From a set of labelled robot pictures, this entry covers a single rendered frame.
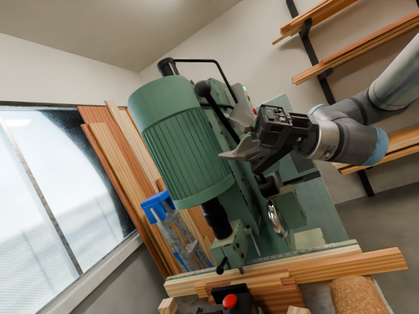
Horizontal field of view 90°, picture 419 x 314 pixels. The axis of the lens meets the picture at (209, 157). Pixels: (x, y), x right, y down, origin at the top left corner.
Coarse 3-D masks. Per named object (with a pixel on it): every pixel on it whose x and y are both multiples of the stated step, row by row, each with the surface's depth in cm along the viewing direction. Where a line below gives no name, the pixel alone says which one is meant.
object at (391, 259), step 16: (352, 256) 49; (368, 256) 47; (384, 256) 45; (400, 256) 44; (256, 272) 58; (304, 272) 52; (320, 272) 51; (336, 272) 49; (352, 272) 48; (368, 272) 47
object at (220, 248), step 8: (232, 224) 63; (240, 224) 62; (232, 232) 58; (240, 232) 59; (216, 240) 57; (224, 240) 55; (232, 240) 54; (240, 240) 57; (248, 240) 62; (216, 248) 54; (224, 248) 53; (232, 248) 53; (240, 248) 55; (216, 256) 55; (224, 256) 54; (232, 256) 53; (240, 256) 53; (232, 264) 54; (240, 264) 53
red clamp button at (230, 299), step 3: (231, 294) 42; (225, 297) 42; (228, 297) 42; (231, 297) 41; (234, 297) 41; (225, 300) 41; (228, 300) 41; (231, 300) 41; (234, 300) 40; (225, 303) 41; (228, 303) 40; (231, 303) 40; (234, 303) 40; (225, 306) 40; (228, 306) 40; (231, 306) 40
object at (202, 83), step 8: (200, 80) 43; (200, 88) 42; (208, 88) 42; (200, 96) 43; (208, 96) 44; (216, 104) 46; (216, 112) 47; (224, 120) 48; (232, 128) 50; (232, 136) 52; (264, 176) 62; (272, 176) 64; (264, 184) 63; (272, 184) 62; (264, 192) 63; (272, 192) 63
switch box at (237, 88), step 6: (234, 84) 75; (240, 84) 76; (228, 90) 76; (234, 90) 76; (240, 90) 75; (228, 96) 77; (240, 96) 75; (246, 96) 79; (234, 102) 77; (246, 102) 75; (246, 108) 76; (252, 108) 79; (252, 114) 76
